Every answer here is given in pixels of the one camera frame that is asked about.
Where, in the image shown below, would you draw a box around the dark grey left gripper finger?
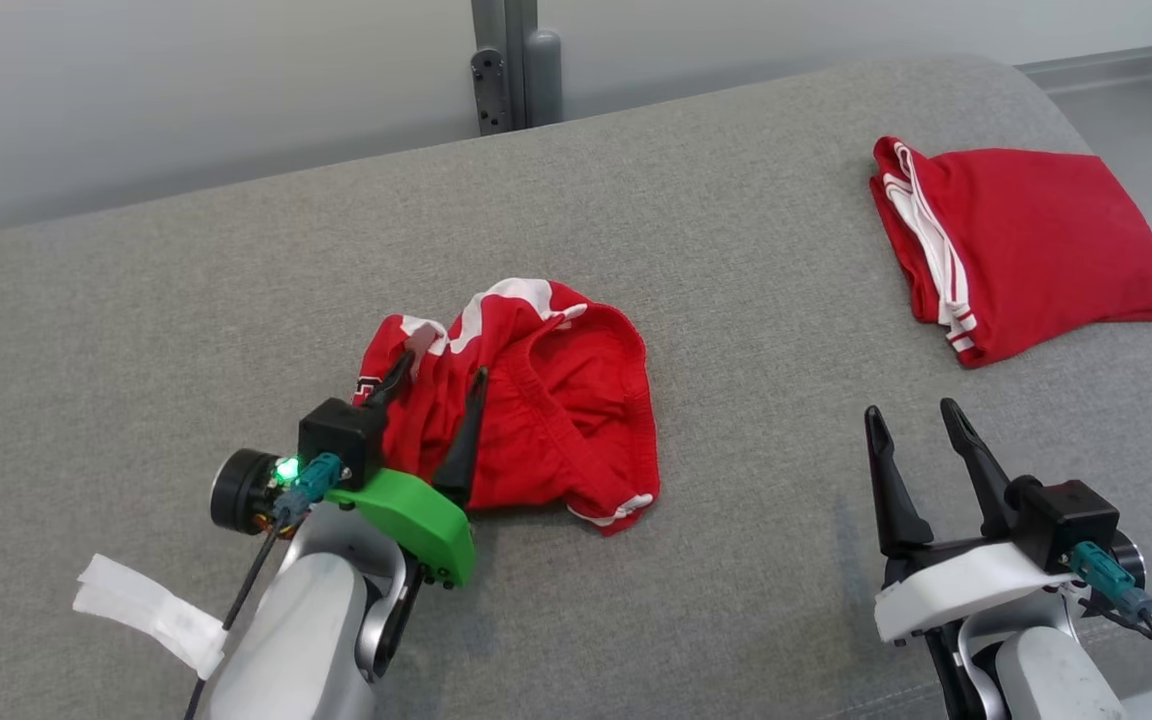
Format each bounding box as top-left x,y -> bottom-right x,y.
362,349 -> 418,411
432,366 -> 491,507

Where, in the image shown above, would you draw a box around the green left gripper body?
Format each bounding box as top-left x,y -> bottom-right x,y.
323,467 -> 478,590

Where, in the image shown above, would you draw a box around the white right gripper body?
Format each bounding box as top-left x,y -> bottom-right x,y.
873,535 -> 1078,645

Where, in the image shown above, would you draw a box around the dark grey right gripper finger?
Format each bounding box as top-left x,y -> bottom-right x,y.
938,397 -> 1018,542
863,404 -> 936,558

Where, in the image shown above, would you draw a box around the red white shorts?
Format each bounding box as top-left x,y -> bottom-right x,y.
350,277 -> 663,537

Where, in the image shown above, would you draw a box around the red white basketball jersey shirt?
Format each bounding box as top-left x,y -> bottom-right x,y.
868,135 -> 1152,370

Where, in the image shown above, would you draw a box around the white tape strip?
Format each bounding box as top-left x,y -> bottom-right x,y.
72,552 -> 230,682

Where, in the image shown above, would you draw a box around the left arm teal plug cable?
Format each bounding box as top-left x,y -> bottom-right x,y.
181,451 -> 348,720

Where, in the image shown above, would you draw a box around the arm teal plug cable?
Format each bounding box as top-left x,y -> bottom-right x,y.
1070,541 -> 1152,720
181,451 -> 348,720

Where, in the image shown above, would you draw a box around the right arm teal plug cable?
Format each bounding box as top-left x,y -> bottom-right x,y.
1070,541 -> 1152,720

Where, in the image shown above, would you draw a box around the grey post with hinge bracket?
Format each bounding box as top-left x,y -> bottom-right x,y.
469,0 -> 539,138

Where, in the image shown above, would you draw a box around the grey post with rounded foot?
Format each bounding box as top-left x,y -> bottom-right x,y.
523,28 -> 565,128

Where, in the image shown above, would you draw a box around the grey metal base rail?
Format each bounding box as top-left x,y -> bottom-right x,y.
1016,22 -> 1152,96

